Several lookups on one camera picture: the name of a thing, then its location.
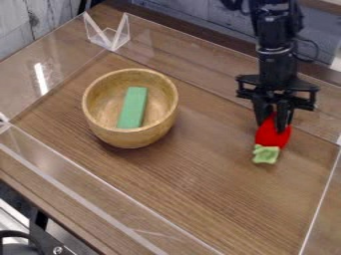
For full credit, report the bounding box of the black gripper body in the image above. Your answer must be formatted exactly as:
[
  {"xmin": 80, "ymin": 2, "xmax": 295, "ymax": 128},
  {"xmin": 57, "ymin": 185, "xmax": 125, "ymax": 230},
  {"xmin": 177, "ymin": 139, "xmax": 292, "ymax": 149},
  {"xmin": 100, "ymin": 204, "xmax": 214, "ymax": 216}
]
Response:
[{"xmin": 235, "ymin": 47, "xmax": 319, "ymax": 111}]

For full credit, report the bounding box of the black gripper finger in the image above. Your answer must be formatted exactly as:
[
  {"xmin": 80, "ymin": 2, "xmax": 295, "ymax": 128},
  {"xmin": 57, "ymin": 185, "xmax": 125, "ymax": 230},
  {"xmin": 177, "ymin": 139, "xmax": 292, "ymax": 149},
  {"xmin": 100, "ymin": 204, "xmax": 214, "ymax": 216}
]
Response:
[
  {"xmin": 275, "ymin": 100, "xmax": 292, "ymax": 133},
  {"xmin": 251, "ymin": 96, "xmax": 272, "ymax": 126}
]

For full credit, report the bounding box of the red plush strawberry toy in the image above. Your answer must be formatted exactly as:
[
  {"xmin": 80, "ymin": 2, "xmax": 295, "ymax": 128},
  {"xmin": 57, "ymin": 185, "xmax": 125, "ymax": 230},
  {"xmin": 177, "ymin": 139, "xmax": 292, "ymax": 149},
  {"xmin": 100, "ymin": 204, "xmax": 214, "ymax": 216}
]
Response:
[{"xmin": 251, "ymin": 114, "xmax": 291, "ymax": 164}]

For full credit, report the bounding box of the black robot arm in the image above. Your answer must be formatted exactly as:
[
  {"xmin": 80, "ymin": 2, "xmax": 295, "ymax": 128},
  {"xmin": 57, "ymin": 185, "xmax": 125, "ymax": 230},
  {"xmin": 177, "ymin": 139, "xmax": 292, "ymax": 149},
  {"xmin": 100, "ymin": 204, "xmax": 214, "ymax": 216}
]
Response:
[{"xmin": 235, "ymin": 0, "xmax": 319, "ymax": 133}]

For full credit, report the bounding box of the green rectangular block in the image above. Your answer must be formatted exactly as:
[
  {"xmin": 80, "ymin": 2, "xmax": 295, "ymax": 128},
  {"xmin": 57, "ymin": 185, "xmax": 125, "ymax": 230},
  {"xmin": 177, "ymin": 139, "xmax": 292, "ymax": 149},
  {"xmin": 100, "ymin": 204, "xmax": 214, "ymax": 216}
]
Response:
[{"xmin": 117, "ymin": 87, "xmax": 148, "ymax": 128}]

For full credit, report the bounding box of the wooden bowl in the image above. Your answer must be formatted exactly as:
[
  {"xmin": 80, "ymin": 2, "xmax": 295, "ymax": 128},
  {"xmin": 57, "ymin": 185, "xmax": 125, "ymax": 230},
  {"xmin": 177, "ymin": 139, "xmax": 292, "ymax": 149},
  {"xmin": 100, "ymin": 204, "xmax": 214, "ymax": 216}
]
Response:
[{"xmin": 81, "ymin": 68, "xmax": 177, "ymax": 148}]

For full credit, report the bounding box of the clear acrylic table guard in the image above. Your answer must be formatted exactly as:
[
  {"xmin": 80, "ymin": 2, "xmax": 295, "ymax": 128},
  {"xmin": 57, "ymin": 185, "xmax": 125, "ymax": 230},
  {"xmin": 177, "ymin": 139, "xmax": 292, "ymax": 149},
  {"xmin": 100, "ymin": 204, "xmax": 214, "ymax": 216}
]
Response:
[{"xmin": 0, "ymin": 8, "xmax": 341, "ymax": 255}]

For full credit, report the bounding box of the clear acrylic corner bracket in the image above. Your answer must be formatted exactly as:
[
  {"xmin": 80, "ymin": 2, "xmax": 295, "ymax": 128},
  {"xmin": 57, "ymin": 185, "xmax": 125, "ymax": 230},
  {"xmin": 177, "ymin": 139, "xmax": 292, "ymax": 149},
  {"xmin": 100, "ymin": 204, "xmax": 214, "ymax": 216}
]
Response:
[{"xmin": 83, "ymin": 13, "xmax": 131, "ymax": 52}]

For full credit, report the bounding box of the black metal table bracket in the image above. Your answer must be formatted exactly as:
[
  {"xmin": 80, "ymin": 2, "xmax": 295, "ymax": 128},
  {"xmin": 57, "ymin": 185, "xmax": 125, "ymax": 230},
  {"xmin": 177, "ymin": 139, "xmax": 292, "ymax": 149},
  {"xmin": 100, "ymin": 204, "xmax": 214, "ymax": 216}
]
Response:
[{"xmin": 29, "ymin": 207, "xmax": 96, "ymax": 255}]

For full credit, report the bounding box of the black cable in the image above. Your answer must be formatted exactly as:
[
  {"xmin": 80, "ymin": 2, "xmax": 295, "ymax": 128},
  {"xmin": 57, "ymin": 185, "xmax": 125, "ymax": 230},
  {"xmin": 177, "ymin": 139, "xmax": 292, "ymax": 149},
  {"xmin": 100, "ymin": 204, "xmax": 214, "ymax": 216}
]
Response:
[{"xmin": 0, "ymin": 229, "xmax": 44, "ymax": 255}]

